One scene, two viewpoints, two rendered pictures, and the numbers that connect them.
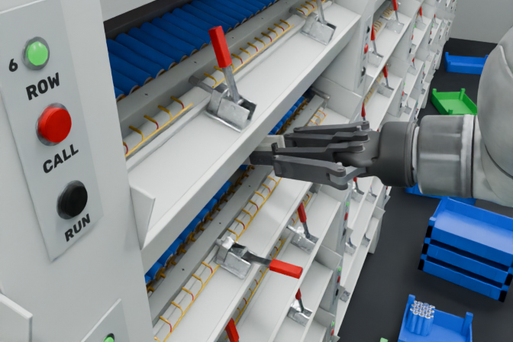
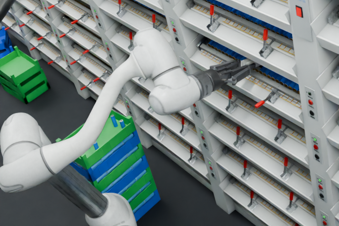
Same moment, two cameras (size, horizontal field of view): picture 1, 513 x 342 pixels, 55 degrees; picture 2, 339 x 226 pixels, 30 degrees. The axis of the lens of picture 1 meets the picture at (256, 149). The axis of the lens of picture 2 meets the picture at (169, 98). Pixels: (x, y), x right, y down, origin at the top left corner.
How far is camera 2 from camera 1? 234 cm
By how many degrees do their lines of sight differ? 97
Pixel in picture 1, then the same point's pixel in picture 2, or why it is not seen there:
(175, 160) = (199, 18)
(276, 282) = (262, 124)
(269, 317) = (246, 120)
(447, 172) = not seen: hidden behind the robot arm
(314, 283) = (305, 188)
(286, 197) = (248, 87)
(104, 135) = not seen: outside the picture
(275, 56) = (246, 38)
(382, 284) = not seen: outside the picture
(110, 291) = (173, 16)
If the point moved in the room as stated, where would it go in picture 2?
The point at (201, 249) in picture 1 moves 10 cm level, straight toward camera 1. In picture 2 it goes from (222, 56) to (197, 56)
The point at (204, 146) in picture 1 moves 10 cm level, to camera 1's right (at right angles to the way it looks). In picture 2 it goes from (203, 23) to (190, 39)
